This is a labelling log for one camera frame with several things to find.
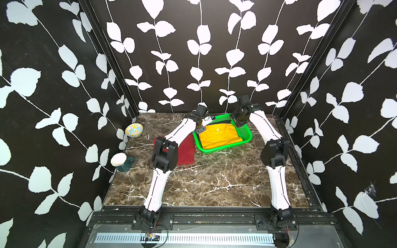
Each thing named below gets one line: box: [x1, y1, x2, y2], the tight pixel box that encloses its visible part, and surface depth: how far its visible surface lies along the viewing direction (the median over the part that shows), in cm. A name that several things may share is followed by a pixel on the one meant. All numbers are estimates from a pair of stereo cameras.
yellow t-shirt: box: [199, 123, 243, 150], surface depth 108 cm
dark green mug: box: [110, 152, 136, 173], surface depth 86 cm
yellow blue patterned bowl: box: [125, 122, 144, 138], surface depth 109 cm
